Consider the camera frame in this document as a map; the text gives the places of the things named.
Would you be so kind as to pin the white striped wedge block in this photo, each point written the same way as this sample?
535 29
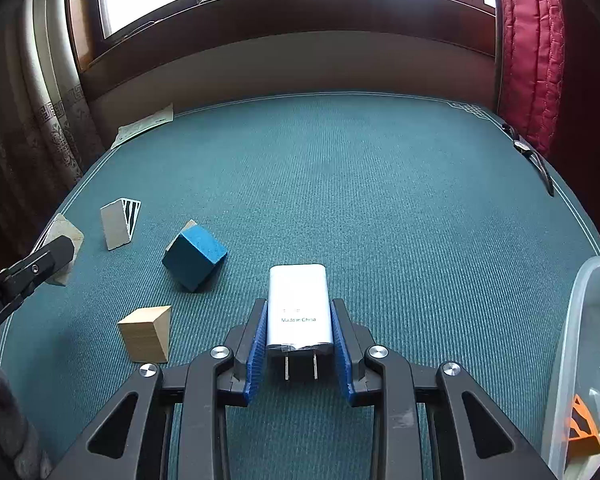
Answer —
114 225
62 227

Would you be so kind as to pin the patterned beige curtain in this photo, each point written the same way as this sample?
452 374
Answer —
40 125

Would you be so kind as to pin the light wooden wedge block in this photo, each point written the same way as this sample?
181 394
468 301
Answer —
145 335

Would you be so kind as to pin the orange striped wooden block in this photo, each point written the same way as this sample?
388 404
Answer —
582 442

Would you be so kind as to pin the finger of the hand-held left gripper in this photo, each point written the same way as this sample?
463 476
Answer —
37 267

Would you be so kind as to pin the small tan triangle block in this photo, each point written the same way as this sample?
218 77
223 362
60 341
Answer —
182 230

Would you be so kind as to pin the person's left forearm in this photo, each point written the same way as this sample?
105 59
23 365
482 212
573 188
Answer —
10 425

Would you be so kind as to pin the red quilted curtain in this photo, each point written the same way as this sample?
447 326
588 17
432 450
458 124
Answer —
530 50

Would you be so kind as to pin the white wall charger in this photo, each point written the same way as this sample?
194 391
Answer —
297 300

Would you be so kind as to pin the wooden window frame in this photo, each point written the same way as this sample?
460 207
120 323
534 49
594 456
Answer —
280 15

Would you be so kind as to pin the blue wooden block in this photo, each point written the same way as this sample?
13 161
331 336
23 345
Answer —
195 260

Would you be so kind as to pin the clear plastic bowl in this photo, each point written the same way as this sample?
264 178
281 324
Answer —
570 320

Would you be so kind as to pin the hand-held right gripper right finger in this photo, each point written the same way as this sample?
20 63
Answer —
342 375

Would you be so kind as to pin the paper sheet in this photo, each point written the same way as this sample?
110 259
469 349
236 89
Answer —
145 124

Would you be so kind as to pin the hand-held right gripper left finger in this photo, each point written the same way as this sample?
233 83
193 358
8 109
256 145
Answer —
255 375

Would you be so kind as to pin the black wristwatch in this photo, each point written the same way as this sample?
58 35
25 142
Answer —
522 146

